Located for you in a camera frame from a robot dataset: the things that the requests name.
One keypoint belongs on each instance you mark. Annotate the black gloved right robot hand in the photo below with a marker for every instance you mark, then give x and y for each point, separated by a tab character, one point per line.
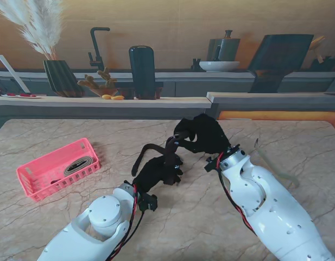
210	133

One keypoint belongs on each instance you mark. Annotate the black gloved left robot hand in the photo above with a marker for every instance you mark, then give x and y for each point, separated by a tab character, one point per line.
153	172

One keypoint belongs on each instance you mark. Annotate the dark brown webbing belt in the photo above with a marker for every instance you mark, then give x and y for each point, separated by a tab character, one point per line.
170	155

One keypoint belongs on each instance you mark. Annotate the beige braided belt black leather ends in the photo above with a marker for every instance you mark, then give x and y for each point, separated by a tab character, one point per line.
80	164

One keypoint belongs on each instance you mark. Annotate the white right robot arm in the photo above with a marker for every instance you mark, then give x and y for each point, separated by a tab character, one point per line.
270	206

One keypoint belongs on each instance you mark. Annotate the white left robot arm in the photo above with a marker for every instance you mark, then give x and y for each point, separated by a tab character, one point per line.
102	217

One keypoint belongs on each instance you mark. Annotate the pale beige webbing belt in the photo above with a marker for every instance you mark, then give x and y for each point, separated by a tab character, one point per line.
289	178

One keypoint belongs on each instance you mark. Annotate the pink plastic storage basket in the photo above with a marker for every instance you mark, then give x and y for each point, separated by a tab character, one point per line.
39	176

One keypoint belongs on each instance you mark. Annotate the grey counter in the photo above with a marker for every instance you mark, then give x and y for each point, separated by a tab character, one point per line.
265	99

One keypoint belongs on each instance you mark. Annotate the white speckled bowl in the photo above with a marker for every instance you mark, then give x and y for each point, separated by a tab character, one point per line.
218	66

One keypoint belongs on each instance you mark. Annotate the small black holder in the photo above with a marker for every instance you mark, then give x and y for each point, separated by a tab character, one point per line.
195	66

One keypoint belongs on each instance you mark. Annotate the orange fruit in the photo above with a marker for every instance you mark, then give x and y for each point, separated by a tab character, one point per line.
106	96
117	98

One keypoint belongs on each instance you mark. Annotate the grey pot with lid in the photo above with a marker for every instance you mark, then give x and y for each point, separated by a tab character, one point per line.
227	50

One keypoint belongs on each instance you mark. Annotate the tall dark canister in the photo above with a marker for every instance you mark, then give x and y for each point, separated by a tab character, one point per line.
142	70

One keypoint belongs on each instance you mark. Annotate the cactus plant in bowl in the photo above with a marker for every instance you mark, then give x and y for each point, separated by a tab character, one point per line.
103	89

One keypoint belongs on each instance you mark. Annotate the dark ribbed vase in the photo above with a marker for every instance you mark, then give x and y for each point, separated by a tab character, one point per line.
61	79

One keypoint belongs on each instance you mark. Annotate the dark utensil holder with utensils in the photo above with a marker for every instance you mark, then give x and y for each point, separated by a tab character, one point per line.
323	63

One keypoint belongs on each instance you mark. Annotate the black kitchen faucet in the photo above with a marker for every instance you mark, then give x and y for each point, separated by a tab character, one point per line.
96	46

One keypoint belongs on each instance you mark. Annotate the plate with red slices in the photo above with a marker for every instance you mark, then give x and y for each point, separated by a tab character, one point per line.
20	96

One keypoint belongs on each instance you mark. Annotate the white leaning board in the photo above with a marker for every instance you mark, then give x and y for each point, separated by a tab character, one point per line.
12	72

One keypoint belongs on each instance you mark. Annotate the white pampas grass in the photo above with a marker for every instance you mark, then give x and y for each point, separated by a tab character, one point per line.
42	30

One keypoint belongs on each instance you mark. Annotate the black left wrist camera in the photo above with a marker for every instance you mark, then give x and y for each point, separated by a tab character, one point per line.
148	202

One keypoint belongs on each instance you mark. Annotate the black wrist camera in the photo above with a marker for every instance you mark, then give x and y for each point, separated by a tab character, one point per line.
148	202
212	164

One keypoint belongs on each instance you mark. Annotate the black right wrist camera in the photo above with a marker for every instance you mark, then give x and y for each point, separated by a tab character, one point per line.
212	164

